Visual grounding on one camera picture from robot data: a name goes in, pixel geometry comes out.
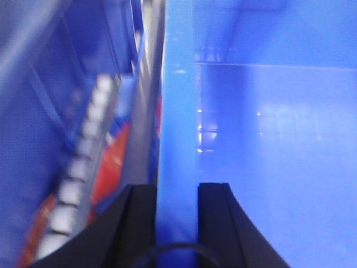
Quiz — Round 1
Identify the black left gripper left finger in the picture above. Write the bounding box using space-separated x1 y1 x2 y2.
31 184 156 267

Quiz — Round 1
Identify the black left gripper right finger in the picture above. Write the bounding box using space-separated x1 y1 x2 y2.
198 183 289 267

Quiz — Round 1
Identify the large blue crate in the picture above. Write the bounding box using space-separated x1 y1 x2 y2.
156 1 356 267

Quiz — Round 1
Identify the white roller track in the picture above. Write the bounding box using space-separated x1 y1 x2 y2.
35 74 122 260

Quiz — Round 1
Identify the red package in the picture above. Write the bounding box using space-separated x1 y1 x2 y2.
19 97 162 268

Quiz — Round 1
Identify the large blue bin left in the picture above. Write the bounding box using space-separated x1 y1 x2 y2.
1 1 142 267

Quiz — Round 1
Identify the black cable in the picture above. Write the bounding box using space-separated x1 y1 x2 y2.
133 242 224 268

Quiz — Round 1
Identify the steel divider rail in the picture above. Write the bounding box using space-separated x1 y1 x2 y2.
120 1 166 186

